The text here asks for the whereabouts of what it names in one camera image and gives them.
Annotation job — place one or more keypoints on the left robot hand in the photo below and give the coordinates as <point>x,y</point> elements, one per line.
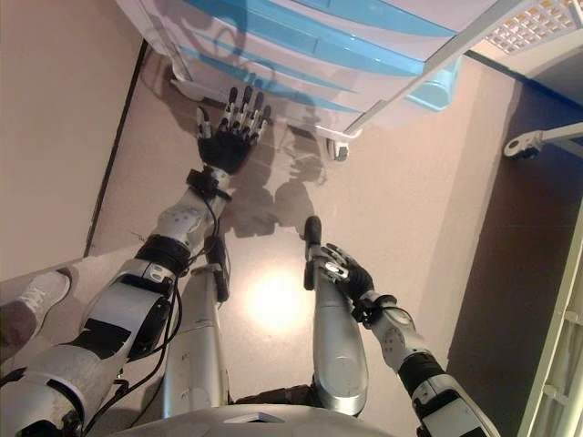
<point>228,150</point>

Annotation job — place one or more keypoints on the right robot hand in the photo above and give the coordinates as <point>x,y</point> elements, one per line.
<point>357,280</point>

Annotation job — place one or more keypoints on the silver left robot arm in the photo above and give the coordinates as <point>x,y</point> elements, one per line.
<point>118,309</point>

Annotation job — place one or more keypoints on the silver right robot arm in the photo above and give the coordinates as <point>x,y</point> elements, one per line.
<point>401,337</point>

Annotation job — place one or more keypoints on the silver right robot leg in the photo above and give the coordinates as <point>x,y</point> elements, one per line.
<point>337,346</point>

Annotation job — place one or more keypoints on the white cart caster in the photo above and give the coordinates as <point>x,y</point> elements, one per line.
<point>338,150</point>

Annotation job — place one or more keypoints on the silver robot torso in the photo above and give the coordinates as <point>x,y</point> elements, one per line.
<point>273,423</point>

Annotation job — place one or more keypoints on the light blue plastic bin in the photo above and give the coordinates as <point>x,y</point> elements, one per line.
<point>432,93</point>

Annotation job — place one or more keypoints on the white medical cart blue drawers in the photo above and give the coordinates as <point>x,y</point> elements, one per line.
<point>387,18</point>

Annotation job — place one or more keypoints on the pale metal rack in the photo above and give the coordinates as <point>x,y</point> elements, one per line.
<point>560,346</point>

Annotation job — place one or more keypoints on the white sneaker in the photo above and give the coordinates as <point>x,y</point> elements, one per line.
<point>43,296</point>

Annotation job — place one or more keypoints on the white mesh basket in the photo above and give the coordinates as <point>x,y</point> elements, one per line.
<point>524,27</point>

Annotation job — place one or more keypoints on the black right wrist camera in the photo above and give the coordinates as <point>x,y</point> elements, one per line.
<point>369,314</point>

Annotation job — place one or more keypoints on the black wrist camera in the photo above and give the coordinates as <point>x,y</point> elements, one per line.
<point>205,182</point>
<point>369,314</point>

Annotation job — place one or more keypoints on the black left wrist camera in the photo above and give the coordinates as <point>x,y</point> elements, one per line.
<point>205,182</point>

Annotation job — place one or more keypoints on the white bed frame with caster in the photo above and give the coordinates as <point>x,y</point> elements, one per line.
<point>519,145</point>

